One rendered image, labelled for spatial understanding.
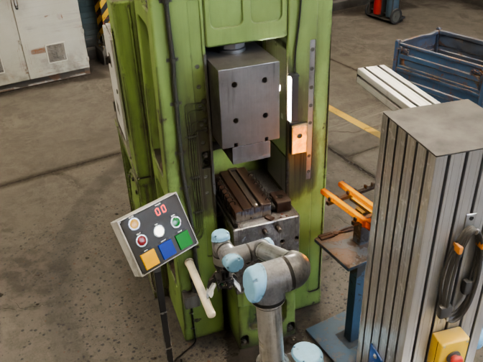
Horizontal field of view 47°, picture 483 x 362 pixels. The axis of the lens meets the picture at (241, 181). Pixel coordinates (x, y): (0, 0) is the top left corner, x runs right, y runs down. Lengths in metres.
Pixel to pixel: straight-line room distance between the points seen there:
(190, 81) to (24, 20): 5.13
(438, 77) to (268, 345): 4.74
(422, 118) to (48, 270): 3.37
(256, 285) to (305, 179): 1.45
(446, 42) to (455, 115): 5.61
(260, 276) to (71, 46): 6.34
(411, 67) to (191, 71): 4.18
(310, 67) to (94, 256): 2.32
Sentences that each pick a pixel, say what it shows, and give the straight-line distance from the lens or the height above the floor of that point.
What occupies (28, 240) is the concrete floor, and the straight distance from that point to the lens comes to 4.71.
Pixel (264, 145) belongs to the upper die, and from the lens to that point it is 2.75.
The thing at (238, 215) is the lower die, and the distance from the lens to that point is 2.90.
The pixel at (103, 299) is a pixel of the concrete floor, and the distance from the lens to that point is 3.97.
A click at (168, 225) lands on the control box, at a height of 1.09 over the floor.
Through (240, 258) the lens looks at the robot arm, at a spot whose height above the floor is 1.26.
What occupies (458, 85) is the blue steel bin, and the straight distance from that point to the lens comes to 6.18.
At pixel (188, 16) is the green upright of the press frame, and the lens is 2.56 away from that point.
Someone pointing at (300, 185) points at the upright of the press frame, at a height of 0.96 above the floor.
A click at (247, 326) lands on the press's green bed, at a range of 3.37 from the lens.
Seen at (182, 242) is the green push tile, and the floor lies 1.01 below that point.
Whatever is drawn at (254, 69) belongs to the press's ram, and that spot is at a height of 1.74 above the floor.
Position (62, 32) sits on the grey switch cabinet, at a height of 0.63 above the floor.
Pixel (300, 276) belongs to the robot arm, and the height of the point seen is 1.42.
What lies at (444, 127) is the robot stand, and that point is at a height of 2.03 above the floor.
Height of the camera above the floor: 2.62
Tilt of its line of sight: 31 degrees down
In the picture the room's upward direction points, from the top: 2 degrees counter-clockwise
